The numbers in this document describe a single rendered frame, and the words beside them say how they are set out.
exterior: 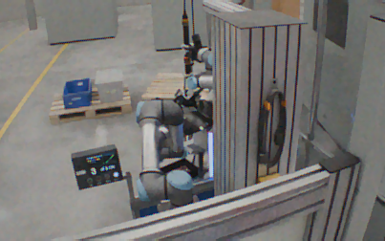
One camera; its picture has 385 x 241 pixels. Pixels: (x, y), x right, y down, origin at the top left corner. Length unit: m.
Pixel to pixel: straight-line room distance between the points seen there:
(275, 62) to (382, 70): 0.74
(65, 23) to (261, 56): 8.67
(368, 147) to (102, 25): 9.12
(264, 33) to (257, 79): 0.15
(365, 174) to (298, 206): 0.12
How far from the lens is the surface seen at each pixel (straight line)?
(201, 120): 2.37
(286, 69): 1.24
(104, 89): 5.23
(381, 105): 0.50
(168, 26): 7.84
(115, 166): 2.03
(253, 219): 0.46
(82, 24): 9.56
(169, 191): 1.70
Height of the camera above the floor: 2.28
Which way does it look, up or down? 27 degrees down
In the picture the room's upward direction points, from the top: 2 degrees counter-clockwise
